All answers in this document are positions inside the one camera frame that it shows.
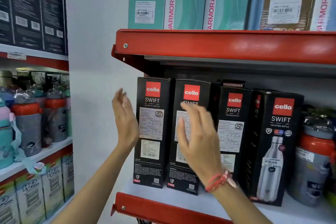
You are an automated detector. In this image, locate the person's right hand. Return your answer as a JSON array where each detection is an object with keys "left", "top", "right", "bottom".
[{"left": 176, "top": 102, "right": 229, "bottom": 184}]

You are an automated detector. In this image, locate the person's left hand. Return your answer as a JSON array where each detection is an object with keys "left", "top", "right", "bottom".
[{"left": 112, "top": 88, "right": 140, "bottom": 151}]

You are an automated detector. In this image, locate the person's left forearm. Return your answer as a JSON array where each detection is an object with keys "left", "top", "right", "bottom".
[{"left": 51, "top": 146, "right": 137, "bottom": 224}]

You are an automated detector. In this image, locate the person's right forearm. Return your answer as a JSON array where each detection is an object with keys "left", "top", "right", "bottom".
[{"left": 207, "top": 177, "right": 266, "bottom": 224}]

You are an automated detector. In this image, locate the grey bottle with red lid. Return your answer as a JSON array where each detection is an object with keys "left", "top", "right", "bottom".
[
  {"left": 12, "top": 92, "right": 43, "bottom": 158},
  {"left": 287, "top": 124, "right": 336, "bottom": 207},
  {"left": 44, "top": 87, "right": 69, "bottom": 143}
]

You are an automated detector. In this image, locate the red metal shelf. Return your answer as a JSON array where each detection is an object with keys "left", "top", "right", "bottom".
[
  {"left": 110, "top": 177, "right": 336, "bottom": 224},
  {"left": 111, "top": 29, "right": 336, "bottom": 75}
]

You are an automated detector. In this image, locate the white shelf board red edge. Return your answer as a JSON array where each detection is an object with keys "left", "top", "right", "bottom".
[
  {"left": 0, "top": 43, "right": 69, "bottom": 72},
  {"left": 0, "top": 136, "right": 74, "bottom": 183}
]

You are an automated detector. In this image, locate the white and green box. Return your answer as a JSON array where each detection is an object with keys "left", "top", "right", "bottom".
[
  {"left": 14, "top": 171, "right": 47, "bottom": 224},
  {"left": 41, "top": 160, "right": 65, "bottom": 219},
  {"left": 0, "top": 180, "right": 21, "bottom": 224},
  {"left": 61, "top": 152, "right": 75, "bottom": 202}
]

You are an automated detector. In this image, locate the black box with bottle picture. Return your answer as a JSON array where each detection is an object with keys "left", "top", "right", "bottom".
[{"left": 240, "top": 90, "right": 305, "bottom": 207}]

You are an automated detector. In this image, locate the white shelf price label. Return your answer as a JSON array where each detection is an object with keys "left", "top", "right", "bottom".
[{"left": 7, "top": 52, "right": 27, "bottom": 61}]

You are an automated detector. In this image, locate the dark box with white labels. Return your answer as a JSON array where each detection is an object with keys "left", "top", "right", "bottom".
[
  {"left": 0, "top": 0, "right": 14, "bottom": 46},
  {"left": 37, "top": 0, "right": 68, "bottom": 56},
  {"left": 8, "top": 0, "right": 44, "bottom": 51}
]

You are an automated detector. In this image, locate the teal and pink kids bottle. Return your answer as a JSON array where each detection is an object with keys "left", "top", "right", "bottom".
[{"left": 0, "top": 97, "right": 16, "bottom": 170}]

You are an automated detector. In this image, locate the white box with pink lettering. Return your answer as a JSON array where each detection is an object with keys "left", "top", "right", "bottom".
[{"left": 310, "top": 0, "right": 336, "bottom": 32}]

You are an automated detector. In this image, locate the red thread bracelet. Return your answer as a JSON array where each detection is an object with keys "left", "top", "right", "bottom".
[{"left": 205, "top": 170, "right": 237, "bottom": 193}]

